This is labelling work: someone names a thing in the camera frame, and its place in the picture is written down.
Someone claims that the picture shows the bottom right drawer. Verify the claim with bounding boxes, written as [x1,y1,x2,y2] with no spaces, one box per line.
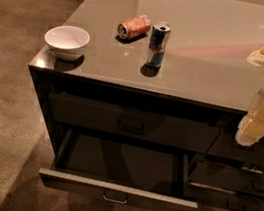
[186,186,264,211]

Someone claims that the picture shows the white ceramic bowl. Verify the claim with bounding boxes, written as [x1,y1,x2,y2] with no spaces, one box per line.
[44,25,90,62]

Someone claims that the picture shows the dark cabinet with drawers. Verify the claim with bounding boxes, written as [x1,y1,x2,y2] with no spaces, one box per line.
[29,0,264,200]

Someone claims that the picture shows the orange soda can lying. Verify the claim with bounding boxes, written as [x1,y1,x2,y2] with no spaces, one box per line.
[117,15,151,40]

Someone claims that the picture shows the closed top left drawer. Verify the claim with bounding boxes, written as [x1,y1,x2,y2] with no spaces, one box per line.
[48,93,220,153]

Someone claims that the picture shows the open middle drawer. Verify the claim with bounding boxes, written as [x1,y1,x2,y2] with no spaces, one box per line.
[39,135,198,211]

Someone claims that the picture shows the top right drawer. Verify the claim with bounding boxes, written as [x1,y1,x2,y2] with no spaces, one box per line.
[208,129,264,167]

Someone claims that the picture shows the middle right drawer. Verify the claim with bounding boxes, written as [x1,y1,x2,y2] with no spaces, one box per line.
[188,162,264,198]

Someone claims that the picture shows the blue silver energy drink can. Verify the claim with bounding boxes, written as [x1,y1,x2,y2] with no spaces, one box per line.
[146,21,171,68]

